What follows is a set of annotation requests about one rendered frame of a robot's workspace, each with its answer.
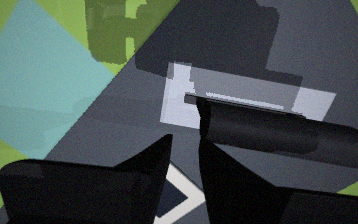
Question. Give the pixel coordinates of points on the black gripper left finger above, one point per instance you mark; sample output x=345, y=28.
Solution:
x=128, y=193

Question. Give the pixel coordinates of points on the white square tile with dark square mark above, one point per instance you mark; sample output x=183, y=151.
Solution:
x=179, y=196

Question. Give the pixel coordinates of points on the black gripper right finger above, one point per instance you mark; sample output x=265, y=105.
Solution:
x=236, y=195

